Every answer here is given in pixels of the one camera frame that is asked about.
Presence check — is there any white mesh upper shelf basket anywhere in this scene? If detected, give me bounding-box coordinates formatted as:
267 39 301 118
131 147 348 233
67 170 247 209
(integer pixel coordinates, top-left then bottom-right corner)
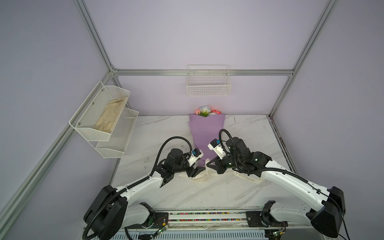
69 82 130 142

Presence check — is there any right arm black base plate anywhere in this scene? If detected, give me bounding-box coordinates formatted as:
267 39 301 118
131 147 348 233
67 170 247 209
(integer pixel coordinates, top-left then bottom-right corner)
246 211 282 228

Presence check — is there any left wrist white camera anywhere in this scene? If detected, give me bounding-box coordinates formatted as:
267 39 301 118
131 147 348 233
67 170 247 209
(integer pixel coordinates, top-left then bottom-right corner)
187 148 204 167

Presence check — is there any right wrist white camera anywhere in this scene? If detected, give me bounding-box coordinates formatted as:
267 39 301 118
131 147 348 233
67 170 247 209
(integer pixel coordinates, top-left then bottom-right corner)
208 139 227 160

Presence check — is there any white wire wall basket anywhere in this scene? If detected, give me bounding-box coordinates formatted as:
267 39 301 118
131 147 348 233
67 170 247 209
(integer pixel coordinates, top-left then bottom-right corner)
187 65 232 97

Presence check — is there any red pink fake rose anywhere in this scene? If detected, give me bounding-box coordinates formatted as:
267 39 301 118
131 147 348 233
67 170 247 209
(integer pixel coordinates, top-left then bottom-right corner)
210 110 222 115

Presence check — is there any white mesh lower shelf basket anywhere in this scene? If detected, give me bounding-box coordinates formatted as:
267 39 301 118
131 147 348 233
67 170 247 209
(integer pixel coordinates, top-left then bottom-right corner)
95 108 139 159

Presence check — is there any white mesh shelf basket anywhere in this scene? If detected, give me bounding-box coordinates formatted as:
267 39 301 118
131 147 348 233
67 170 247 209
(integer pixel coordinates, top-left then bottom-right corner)
69 82 130 142
95 108 139 159

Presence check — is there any white blue fake rose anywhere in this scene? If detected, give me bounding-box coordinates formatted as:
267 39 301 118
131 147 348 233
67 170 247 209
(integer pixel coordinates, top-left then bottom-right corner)
199 105 212 117

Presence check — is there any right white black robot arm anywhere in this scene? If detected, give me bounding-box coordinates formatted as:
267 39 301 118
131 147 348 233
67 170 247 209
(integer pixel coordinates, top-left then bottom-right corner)
206 129 346 238

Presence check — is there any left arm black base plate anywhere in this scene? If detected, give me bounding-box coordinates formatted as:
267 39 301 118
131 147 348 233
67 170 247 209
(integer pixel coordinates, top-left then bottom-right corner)
141 212 169 229

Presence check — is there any beige cloth in basket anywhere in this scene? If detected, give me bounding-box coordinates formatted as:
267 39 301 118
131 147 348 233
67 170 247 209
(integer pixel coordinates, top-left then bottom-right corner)
94 97 128 134

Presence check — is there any pink purple wrapping paper sheet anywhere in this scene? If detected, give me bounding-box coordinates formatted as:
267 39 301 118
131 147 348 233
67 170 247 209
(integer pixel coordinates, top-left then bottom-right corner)
189 105 226 167

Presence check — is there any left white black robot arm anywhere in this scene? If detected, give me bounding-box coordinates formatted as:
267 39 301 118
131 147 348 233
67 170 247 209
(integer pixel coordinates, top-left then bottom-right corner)
82 142 205 240

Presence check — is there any aluminium front rail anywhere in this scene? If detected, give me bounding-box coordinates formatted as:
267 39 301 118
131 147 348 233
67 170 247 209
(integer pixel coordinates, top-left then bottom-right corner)
122 205 311 230

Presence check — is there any white ribbon string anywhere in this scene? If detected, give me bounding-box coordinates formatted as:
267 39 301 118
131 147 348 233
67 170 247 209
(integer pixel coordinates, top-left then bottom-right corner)
179 166 265 184

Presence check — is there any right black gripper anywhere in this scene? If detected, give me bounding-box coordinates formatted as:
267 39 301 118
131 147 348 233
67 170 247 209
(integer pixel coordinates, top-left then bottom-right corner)
203 153 241 174

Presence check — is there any wrist white camera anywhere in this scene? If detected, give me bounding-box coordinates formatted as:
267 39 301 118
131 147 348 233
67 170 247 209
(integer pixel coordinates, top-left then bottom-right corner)
208 139 227 160
187 148 204 167

